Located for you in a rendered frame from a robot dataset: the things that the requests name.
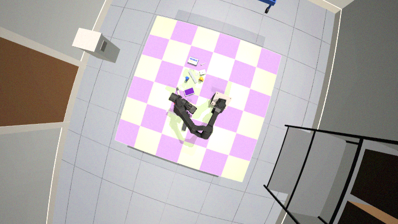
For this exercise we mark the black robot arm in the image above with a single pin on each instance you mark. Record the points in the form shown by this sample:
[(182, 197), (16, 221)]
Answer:
[(180, 110)]

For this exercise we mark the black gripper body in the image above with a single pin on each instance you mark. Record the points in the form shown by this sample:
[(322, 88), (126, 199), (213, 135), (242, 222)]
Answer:
[(192, 109)]

